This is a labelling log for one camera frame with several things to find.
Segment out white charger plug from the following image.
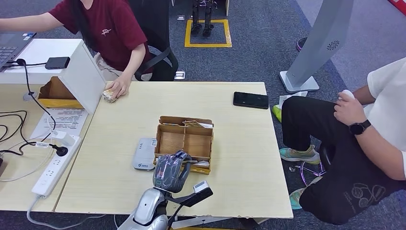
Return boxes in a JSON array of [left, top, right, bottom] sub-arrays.
[[50, 130, 76, 147]]

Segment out grey white card reader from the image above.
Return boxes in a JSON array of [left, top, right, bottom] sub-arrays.
[[132, 137, 158, 171]]

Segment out red white striped barrier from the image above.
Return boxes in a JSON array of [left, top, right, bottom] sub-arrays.
[[386, 0, 406, 17]]

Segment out black smartphone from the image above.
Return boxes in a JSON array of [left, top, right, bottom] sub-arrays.
[[233, 92, 270, 110]]

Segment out white crumpled paper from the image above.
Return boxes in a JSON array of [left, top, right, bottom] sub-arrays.
[[279, 91, 308, 109]]

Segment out brown cardboard box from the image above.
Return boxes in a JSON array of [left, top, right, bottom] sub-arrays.
[[37, 76, 85, 110]]

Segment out black smartwatch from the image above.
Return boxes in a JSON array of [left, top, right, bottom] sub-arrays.
[[349, 119, 372, 136]]

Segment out printed paper sheet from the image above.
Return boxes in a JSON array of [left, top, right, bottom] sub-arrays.
[[30, 108, 89, 140]]

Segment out person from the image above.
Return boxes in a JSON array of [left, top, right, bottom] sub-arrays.
[[281, 57, 406, 225], [0, 0, 153, 99]]

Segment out black office chair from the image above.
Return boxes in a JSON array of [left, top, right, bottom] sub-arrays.
[[128, 0, 179, 82]]

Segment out white desk riser box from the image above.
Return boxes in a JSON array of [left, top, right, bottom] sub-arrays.
[[0, 38, 107, 115]]

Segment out black rectangular adapter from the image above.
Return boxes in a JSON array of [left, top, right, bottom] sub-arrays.
[[45, 57, 71, 70]]

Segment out dark shoe pink sole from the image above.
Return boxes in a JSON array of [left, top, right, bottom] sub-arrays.
[[295, 37, 308, 52]]

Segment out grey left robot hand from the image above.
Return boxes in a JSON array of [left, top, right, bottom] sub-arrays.
[[152, 150, 192, 194]]

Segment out yellow green object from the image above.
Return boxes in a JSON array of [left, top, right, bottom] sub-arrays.
[[272, 104, 282, 123]]

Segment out white power strip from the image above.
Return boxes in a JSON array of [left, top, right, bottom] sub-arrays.
[[32, 136, 82, 197]]

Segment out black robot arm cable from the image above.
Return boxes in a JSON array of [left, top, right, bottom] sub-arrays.
[[167, 203, 186, 230]]

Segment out black humanoid robot legs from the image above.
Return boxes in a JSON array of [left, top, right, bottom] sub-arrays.
[[190, 0, 218, 38]]

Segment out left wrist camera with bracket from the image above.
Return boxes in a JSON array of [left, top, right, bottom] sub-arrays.
[[165, 181, 214, 208]]

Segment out chrome stool footring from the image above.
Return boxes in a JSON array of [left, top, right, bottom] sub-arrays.
[[288, 161, 326, 186]]

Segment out wooden compartment organizer box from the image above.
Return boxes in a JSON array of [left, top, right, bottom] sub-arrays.
[[154, 115, 214, 175]]

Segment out grey standing kiosk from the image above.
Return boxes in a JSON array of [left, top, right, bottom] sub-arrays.
[[279, 0, 354, 94]]

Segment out black adapter cable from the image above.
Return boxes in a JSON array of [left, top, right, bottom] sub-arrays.
[[3, 58, 57, 143]]

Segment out dark grey laptop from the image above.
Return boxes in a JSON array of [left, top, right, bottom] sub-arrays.
[[0, 32, 37, 71]]

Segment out black looped cable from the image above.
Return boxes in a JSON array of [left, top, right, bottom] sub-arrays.
[[0, 110, 29, 156]]

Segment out black power plug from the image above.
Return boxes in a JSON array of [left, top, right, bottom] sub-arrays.
[[50, 144, 69, 157]]

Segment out person's left hand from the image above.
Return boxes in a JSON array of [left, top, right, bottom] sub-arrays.
[[104, 74, 131, 99], [333, 92, 367, 127]]

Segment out grey power strip cord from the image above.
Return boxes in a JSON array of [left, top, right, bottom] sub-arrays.
[[26, 194, 107, 230]]

